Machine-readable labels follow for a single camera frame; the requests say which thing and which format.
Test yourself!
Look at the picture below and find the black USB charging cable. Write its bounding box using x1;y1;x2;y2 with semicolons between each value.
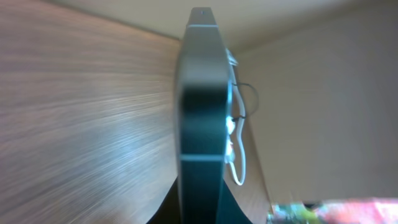
231;82;260;122

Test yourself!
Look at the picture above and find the turquoise screen smartphone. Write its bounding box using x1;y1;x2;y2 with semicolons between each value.
175;7;231;223

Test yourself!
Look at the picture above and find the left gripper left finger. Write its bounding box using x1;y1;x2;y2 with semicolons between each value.
147;179;180;224

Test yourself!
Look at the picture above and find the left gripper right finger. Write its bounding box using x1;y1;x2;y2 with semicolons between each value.
217;182;252;224

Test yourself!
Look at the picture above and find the white power strip cord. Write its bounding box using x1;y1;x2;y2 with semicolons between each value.
225;48;247;187

